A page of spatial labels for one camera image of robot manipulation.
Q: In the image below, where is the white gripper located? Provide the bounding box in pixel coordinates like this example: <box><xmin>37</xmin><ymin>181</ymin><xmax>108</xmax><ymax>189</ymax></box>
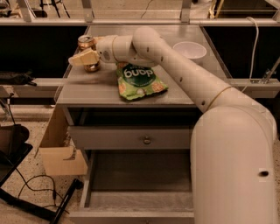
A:
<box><xmin>68</xmin><ymin>35</ymin><xmax>116</xmax><ymax>66</ymax></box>

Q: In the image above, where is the orange soda can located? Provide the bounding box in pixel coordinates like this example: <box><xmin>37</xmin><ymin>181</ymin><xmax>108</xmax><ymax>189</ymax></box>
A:
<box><xmin>78</xmin><ymin>35</ymin><xmax>101</xmax><ymax>73</ymax></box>

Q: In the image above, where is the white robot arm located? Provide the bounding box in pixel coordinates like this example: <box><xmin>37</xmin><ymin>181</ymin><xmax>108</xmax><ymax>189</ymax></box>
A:
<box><xmin>68</xmin><ymin>26</ymin><xmax>279</xmax><ymax>224</ymax></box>

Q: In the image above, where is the grey top drawer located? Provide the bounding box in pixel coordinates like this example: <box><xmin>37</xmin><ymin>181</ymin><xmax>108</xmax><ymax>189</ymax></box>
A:
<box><xmin>68</xmin><ymin>126</ymin><xmax>190</xmax><ymax>150</ymax></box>

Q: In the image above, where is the grey drawer cabinet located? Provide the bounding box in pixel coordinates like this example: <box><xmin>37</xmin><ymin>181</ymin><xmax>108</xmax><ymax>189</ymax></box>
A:
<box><xmin>56</xmin><ymin>24</ymin><xmax>241</xmax><ymax>224</ymax></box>

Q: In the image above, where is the grey open middle drawer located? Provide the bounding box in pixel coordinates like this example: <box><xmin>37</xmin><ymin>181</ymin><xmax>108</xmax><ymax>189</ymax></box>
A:
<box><xmin>70</xmin><ymin>150</ymin><xmax>194</xmax><ymax>224</ymax></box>

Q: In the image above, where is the green dang snack bag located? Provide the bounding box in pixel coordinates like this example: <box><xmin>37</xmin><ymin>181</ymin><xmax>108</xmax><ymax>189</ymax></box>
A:
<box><xmin>116</xmin><ymin>62</ymin><xmax>168</xmax><ymax>101</ymax></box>

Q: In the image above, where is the white ceramic bowl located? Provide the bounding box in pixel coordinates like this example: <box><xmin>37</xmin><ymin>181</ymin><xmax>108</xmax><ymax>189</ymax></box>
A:
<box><xmin>172</xmin><ymin>41</ymin><xmax>207</xmax><ymax>64</ymax></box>

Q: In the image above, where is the cardboard box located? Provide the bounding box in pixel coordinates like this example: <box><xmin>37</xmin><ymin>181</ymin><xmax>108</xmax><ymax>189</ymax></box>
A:
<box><xmin>38</xmin><ymin>107</ymin><xmax>88</xmax><ymax>176</ymax></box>

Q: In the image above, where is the black floor stand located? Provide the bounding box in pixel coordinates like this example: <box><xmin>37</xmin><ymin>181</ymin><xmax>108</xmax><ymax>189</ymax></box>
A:
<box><xmin>0</xmin><ymin>123</ymin><xmax>84</xmax><ymax>224</ymax></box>

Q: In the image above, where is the metal railing frame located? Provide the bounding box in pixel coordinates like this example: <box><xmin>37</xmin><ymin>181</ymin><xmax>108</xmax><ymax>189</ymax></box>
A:
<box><xmin>0</xmin><ymin>0</ymin><xmax>280</xmax><ymax>26</ymax></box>

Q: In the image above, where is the black cloth on rail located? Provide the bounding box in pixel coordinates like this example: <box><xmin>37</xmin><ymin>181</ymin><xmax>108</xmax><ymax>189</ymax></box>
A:
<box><xmin>0</xmin><ymin>71</ymin><xmax>36</xmax><ymax>86</ymax></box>

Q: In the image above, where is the black floor cable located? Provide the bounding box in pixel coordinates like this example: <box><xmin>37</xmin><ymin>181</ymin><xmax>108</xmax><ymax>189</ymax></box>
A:
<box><xmin>11</xmin><ymin>167</ymin><xmax>70</xmax><ymax>214</ymax></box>

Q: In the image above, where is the white hanging cable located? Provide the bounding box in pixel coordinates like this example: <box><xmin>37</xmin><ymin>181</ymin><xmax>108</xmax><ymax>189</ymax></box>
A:
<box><xmin>241</xmin><ymin>17</ymin><xmax>261</xmax><ymax>94</ymax></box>

